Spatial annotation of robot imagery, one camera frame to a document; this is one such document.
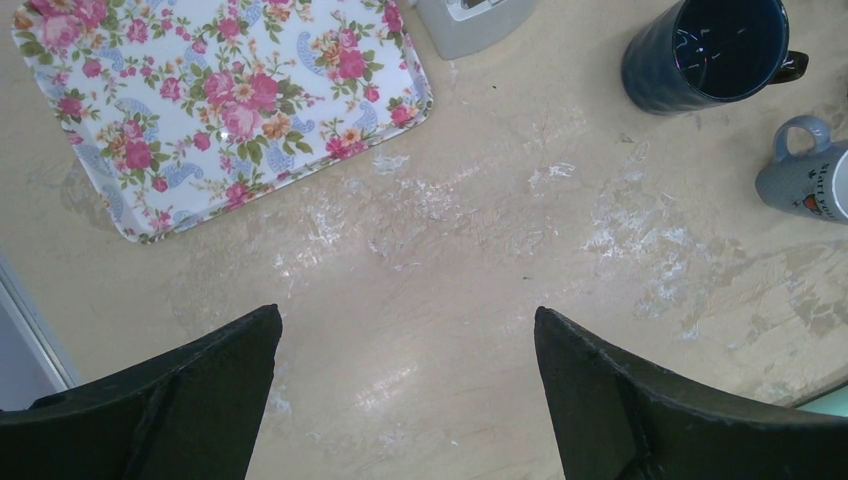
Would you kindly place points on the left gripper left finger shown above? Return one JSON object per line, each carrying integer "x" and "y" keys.
{"x": 193, "y": 412}

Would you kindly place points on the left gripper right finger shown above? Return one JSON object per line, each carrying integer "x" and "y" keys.
{"x": 616, "y": 415}

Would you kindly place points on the teal cylindrical tool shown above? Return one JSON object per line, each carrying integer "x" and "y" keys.
{"x": 833, "y": 403}

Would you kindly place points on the grey mug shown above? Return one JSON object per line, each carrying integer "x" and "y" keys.
{"x": 811, "y": 184}

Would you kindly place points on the dark blue mug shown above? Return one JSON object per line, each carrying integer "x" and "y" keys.
{"x": 701, "y": 54}

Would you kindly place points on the floral tray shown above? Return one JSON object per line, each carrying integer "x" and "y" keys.
{"x": 180, "y": 111}

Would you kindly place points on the white metronome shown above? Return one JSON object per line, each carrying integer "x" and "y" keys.
{"x": 461, "y": 28}

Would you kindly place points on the aluminium frame rail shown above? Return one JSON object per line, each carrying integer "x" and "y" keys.
{"x": 33, "y": 362}

